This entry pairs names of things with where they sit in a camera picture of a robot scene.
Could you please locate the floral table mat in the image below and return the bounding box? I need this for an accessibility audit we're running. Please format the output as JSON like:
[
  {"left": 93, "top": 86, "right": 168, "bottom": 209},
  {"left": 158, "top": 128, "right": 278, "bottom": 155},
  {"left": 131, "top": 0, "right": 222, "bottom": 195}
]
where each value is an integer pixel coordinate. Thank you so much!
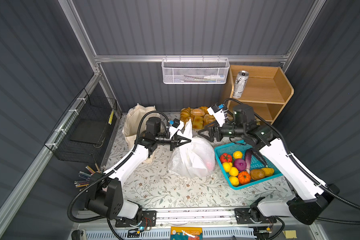
[{"left": 91, "top": 113, "right": 292, "bottom": 210}]

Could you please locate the purple eggplant toy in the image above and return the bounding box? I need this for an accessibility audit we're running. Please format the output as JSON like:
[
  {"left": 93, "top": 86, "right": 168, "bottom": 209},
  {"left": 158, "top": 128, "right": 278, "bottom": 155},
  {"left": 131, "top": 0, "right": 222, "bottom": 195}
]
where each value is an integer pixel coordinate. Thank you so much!
[{"left": 245, "top": 149, "right": 252, "bottom": 174}]

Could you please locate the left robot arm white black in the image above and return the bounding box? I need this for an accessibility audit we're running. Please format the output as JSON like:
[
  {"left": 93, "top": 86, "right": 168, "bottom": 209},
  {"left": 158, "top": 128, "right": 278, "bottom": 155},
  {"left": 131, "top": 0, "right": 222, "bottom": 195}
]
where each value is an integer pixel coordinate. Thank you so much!
[{"left": 67, "top": 111, "right": 191, "bottom": 225}]

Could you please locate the coloured pencils bundle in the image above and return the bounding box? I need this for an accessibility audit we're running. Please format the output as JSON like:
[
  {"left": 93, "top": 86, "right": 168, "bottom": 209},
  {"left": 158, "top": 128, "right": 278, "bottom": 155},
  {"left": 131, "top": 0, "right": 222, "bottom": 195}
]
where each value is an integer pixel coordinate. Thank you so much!
[{"left": 74, "top": 163, "right": 101, "bottom": 190}]

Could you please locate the cream canvas tote bag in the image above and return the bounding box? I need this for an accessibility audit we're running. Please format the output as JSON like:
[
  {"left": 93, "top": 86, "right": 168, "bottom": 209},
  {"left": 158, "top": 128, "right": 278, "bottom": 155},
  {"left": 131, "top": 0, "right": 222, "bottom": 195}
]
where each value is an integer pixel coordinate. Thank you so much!
[{"left": 122, "top": 104, "right": 160, "bottom": 164}]

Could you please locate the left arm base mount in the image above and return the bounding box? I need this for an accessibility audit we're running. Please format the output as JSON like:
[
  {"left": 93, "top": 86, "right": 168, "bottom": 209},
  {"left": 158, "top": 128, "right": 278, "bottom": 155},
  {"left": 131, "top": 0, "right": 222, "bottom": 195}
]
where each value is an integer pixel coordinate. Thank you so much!
[{"left": 115, "top": 211, "right": 158, "bottom": 228}]

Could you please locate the pink dragon fruit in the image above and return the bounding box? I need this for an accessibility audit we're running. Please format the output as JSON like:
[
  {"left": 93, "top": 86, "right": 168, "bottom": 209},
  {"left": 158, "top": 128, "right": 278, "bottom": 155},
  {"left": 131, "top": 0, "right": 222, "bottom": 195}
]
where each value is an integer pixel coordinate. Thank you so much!
[{"left": 205, "top": 161, "right": 215, "bottom": 171}]

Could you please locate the yellow orange mango toy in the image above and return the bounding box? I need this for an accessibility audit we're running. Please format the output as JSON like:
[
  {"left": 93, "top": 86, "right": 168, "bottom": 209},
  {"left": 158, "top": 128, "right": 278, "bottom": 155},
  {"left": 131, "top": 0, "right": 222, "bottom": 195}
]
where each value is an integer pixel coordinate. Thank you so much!
[{"left": 262, "top": 168, "right": 275, "bottom": 177}]

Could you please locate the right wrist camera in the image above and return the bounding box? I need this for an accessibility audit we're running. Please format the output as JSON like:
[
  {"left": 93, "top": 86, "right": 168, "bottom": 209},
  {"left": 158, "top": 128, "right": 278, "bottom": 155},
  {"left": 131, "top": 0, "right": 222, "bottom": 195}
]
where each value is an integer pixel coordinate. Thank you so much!
[{"left": 207, "top": 104, "right": 228, "bottom": 127}]

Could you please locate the toothpaste tube in basket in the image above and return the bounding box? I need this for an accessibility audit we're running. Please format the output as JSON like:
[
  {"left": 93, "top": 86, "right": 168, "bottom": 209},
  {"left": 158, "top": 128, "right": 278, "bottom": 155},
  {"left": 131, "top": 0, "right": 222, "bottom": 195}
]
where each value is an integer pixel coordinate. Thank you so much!
[{"left": 203, "top": 75, "right": 226, "bottom": 82}]

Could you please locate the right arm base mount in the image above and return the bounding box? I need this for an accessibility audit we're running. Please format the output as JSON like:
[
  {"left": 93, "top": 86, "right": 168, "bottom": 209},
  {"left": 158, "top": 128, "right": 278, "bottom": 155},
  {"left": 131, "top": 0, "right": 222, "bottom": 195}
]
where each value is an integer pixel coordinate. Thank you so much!
[{"left": 234, "top": 208, "right": 278, "bottom": 225}]

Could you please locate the orange pumpkin toy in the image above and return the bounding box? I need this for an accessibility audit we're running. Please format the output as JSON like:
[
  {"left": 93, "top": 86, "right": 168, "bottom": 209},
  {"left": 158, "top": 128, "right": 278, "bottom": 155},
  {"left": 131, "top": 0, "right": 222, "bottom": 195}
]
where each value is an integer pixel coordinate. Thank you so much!
[{"left": 238, "top": 171, "right": 251, "bottom": 185}]

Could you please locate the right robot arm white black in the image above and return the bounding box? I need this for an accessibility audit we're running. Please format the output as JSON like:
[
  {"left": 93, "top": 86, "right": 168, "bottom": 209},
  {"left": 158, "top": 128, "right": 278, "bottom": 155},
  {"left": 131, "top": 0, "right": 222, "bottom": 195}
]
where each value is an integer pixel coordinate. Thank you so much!
[{"left": 198, "top": 103, "right": 360, "bottom": 225}]

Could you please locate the wooden shelf unit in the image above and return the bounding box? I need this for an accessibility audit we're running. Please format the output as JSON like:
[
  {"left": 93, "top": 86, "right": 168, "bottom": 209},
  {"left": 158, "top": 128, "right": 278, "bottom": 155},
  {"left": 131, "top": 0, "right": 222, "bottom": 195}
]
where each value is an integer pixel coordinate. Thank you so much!
[{"left": 220, "top": 65, "right": 294, "bottom": 124}]

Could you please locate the silver can left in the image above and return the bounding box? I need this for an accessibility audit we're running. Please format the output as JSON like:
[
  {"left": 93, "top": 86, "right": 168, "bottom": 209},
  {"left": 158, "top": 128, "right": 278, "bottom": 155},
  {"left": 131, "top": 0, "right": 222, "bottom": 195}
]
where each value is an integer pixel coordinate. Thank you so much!
[{"left": 232, "top": 71, "right": 249, "bottom": 99}]

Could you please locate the yellow lemon lower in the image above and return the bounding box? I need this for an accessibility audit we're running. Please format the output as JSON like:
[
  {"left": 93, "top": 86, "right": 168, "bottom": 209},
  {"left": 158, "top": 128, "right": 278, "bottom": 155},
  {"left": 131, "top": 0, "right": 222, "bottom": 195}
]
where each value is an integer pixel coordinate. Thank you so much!
[{"left": 229, "top": 176, "right": 240, "bottom": 187}]

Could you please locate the bread rolls cluster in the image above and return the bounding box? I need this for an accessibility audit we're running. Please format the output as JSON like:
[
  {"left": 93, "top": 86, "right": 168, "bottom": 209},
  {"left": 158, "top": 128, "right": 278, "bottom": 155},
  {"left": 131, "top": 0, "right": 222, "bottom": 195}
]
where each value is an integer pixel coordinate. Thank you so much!
[{"left": 180, "top": 106, "right": 216, "bottom": 130}]

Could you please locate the yellow lemon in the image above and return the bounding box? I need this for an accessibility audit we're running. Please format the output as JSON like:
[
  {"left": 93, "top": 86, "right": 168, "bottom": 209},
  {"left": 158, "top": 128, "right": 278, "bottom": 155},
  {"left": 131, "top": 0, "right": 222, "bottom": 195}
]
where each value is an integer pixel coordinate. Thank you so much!
[
  {"left": 233, "top": 151, "right": 243, "bottom": 160},
  {"left": 228, "top": 167, "right": 240, "bottom": 177},
  {"left": 229, "top": 176, "right": 240, "bottom": 187},
  {"left": 222, "top": 162, "right": 233, "bottom": 173}
]

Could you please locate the white plastic grocery bag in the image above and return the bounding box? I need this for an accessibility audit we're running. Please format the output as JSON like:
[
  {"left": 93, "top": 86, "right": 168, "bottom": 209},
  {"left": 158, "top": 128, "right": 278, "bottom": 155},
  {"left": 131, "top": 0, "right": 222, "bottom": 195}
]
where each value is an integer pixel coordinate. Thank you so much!
[{"left": 168, "top": 121, "right": 216, "bottom": 178}]

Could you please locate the yellow lemon upper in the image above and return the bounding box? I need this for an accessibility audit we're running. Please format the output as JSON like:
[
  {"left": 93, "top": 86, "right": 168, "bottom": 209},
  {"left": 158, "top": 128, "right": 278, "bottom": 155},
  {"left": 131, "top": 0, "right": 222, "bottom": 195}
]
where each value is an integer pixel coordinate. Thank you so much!
[{"left": 222, "top": 162, "right": 233, "bottom": 173}]

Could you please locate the yellow lemon middle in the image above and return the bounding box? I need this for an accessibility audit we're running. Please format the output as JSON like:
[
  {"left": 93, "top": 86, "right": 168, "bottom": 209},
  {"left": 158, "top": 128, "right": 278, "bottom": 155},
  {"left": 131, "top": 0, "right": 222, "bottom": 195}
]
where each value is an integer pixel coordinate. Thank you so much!
[{"left": 228, "top": 167, "right": 240, "bottom": 177}]

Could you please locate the white wire wall basket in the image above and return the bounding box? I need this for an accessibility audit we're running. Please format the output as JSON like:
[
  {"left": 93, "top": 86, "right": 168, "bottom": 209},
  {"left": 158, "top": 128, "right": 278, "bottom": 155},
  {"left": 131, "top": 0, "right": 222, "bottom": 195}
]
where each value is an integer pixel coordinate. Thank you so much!
[{"left": 161, "top": 57, "right": 230, "bottom": 85}]

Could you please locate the brown kiwi toy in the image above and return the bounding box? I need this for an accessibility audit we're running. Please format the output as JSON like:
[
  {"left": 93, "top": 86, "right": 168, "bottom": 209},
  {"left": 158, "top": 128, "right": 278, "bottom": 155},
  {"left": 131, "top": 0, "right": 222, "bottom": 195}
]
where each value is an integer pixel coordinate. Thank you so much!
[{"left": 250, "top": 169, "right": 265, "bottom": 181}]

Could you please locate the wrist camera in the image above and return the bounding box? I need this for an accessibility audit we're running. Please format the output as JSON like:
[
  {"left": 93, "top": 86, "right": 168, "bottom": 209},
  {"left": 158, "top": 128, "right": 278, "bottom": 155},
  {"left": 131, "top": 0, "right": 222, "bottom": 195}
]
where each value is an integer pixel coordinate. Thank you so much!
[
  {"left": 207, "top": 104, "right": 228, "bottom": 127},
  {"left": 169, "top": 119, "right": 184, "bottom": 139}
]

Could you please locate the yellow sticky note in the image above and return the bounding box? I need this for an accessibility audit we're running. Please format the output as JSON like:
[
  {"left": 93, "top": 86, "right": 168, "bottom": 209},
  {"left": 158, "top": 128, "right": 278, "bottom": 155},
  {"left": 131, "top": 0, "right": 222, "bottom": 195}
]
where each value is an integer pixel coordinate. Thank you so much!
[{"left": 283, "top": 230, "right": 297, "bottom": 240}]

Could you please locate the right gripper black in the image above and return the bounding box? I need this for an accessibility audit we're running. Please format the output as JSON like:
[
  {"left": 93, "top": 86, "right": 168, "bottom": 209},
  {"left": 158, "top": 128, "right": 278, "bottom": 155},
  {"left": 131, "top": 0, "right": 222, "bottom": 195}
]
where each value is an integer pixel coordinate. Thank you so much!
[{"left": 196, "top": 118, "right": 243, "bottom": 142}]

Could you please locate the yellow lemon top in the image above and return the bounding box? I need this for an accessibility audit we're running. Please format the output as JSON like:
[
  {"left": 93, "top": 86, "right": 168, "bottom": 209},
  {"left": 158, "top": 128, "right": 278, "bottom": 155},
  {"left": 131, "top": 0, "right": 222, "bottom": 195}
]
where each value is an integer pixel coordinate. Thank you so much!
[{"left": 233, "top": 151, "right": 243, "bottom": 160}]

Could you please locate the red tomato toy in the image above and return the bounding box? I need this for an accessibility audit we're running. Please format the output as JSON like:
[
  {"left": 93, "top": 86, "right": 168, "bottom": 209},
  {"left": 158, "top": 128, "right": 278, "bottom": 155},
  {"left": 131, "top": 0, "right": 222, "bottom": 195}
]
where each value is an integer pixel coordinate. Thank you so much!
[{"left": 220, "top": 153, "right": 233, "bottom": 164}]

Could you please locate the teal plastic fruit basket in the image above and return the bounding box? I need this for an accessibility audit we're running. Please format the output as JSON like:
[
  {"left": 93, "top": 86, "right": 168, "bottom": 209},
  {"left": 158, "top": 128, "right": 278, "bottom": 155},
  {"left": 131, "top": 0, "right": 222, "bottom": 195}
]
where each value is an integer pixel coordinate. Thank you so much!
[{"left": 215, "top": 141, "right": 282, "bottom": 190}]

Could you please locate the purple onion toy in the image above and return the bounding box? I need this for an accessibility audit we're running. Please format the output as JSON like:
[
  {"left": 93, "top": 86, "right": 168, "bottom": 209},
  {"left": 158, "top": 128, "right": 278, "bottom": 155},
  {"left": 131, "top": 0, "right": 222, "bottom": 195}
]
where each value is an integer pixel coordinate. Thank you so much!
[{"left": 234, "top": 159, "right": 247, "bottom": 172}]

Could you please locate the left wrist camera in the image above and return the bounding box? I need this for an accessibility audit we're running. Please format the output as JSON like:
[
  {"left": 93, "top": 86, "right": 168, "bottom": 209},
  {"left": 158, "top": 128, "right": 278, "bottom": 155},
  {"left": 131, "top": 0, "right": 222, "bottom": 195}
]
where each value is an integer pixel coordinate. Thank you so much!
[{"left": 169, "top": 119, "right": 184, "bottom": 139}]

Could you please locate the black wire wall basket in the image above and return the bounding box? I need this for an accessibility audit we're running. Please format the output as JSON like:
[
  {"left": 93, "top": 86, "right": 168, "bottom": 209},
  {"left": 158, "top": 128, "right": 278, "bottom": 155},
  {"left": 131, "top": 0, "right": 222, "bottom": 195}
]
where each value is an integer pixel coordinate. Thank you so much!
[{"left": 45, "top": 90, "right": 119, "bottom": 165}]

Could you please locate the colourful book at front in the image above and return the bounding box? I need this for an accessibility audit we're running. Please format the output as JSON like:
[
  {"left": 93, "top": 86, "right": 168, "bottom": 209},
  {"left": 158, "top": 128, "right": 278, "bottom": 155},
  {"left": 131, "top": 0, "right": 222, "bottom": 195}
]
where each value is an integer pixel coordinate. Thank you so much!
[{"left": 170, "top": 227, "right": 203, "bottom": 240}]

